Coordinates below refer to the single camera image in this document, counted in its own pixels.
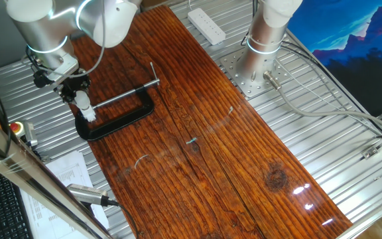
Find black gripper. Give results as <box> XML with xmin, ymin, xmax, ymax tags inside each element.
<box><xmin>60</xmin><ymin>74</ymin><xmax>92</xmax><ymax>104</ymax></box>

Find white light bulb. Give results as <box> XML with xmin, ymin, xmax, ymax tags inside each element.
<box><xmin>74</xmin><ymin>90</ymin><xmax>92</xmax><ymax>111</ymax></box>

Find black C-clamp with steel screw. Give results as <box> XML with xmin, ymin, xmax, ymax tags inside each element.
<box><xmin>74</xmin><ymin>62</ymin><xmax>161</xmax><ymax>141</ymax></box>

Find emergency stop button box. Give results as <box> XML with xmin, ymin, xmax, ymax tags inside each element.
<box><xmin>9</xmin><ymin>119</ymin><xmax>38</xmax><ymax>147</ymax></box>

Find printed paper sheets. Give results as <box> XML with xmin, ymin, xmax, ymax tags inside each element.
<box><xmin>20</xmin><ymin>151</ymin><xmax>111</xmax><ymax>239</ymax></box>

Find silver handheld device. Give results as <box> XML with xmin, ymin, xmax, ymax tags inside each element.
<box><xmin>66</xmin><ymin>183</ymin><xmax>111</xmax><ymax>207</ymax></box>

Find brown wooden board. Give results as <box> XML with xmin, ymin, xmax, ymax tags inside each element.
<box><xmin>46</xmin><ymin>5</ymin><xmax>353</xmax><ymax>239</ymax></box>

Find white power strip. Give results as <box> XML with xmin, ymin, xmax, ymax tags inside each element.
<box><xmin>187</xmin><ymin>7</ymin><xmax>227</xmax><ymax>46</ymax></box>

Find blue mountain poster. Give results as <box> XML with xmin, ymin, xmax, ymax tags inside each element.
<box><xmin>286</xmin><ymin>0</ymin><xmax>382</xmax><ymax>117</ymax></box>

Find silver camera bracket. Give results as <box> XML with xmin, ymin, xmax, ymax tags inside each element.
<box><xmin>46</xmin><ymin>54</ymin><xmax>80</xmax><ymax>84</ymax></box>

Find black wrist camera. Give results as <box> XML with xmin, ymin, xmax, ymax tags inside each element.
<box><xmin>32</xmin><ymin>70</ymin><xmax>54</xmax><ymax>89</ymax></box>

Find black camera cable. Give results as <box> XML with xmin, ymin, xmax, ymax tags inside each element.
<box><xmin>25</xmin><ymin>46</ymin><xmax>51</xmax><ymax>76</ymax></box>

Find thin grey wrist cable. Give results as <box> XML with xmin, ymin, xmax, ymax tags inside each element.
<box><xmin>53</xmin><ymin>0</ymin><xmax>107</xmax><ymax>80</ymax></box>

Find large aluminium frame bar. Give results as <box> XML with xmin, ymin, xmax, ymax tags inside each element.
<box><xmin>0</xmin><ymin>99</ymin><xmax>112</xmax><ymax>239</ymax></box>

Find black device cable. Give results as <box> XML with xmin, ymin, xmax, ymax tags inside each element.
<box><xmin>107</xmin><ymin>198</ymin><xmax>141</xmax><ymax>238</ymax></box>

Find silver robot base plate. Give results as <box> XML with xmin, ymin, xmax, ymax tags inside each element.
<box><xmin>220</xmin><ymin>48</ymin><xmax>291</xmax><ymax>99</ymax></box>

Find thick grey cable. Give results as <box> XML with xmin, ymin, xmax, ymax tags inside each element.
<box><xmin>263</xmin><ymin>70</ymin><xmax>382</xmax><ymax>134</ymax></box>

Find small metal corner bracket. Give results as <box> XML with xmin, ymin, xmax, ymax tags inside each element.
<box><xmin>362</xmin><ymin>146</ymin><xmax>379</xmax><ymax>160</ymax></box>

